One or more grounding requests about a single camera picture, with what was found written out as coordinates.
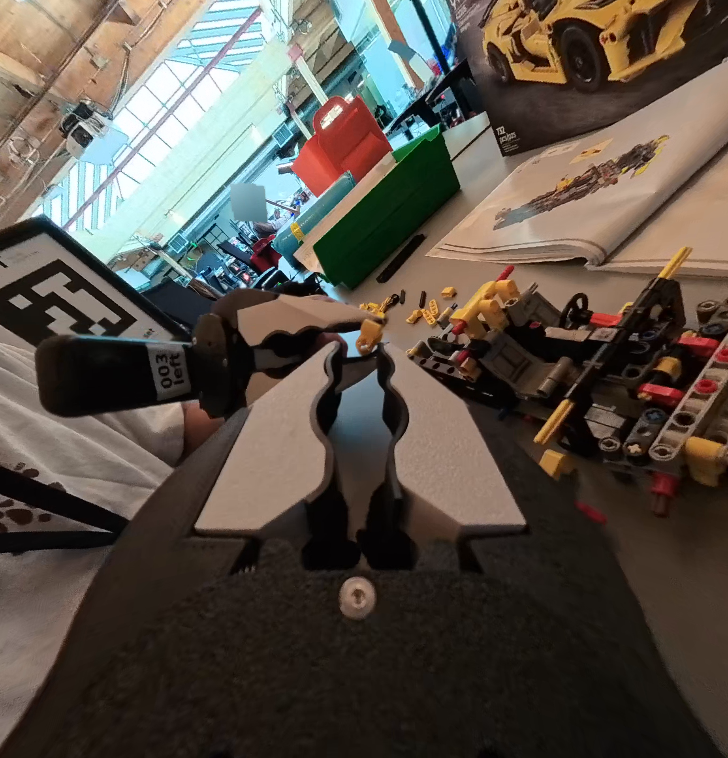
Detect black lanyard strap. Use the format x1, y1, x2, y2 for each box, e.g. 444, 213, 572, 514
0, 459, 132, 559

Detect lego set box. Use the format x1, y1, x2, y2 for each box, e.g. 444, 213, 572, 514
455, 0, 728, 159

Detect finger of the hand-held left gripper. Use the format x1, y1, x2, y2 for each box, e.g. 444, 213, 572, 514
237, 295, 389, 348
245, 354, 309, 409

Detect green plastic bin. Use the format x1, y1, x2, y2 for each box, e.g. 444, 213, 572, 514
313, 124, 462, 291

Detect loose yellow lego beams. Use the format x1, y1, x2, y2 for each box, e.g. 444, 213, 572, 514
359, 286, 461, 328

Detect teal roll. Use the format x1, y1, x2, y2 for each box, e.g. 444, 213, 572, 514
273, 172, 357, 263

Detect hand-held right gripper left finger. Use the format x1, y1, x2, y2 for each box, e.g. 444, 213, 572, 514
194, 342, 349, 534

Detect lego instruction booklet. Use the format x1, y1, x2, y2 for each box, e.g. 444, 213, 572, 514
426, 59, 728, 280

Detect black office chair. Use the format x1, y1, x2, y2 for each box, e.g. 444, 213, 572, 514
155, 277, 224, 322

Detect square code card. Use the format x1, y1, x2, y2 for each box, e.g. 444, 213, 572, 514
0, 216, 191, 357

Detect person's left forearm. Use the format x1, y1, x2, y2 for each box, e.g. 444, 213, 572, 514
183, 404, 224, 455

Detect paper sheets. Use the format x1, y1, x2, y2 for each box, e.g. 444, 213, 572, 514
294, 151, 398, 277

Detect orange bag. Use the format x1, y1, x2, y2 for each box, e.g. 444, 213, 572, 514
291, 95, 395, 197

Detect black floor lamp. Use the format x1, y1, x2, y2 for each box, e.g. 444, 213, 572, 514
410, 0, 455, 76

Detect ceiling mounted camera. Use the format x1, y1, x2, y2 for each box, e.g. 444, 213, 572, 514
57, 99, 114, 159

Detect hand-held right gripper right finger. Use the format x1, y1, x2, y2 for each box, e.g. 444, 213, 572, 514
377, 343, 527, 555

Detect lego car model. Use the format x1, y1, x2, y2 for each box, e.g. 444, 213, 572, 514
406, 246, 728, 517

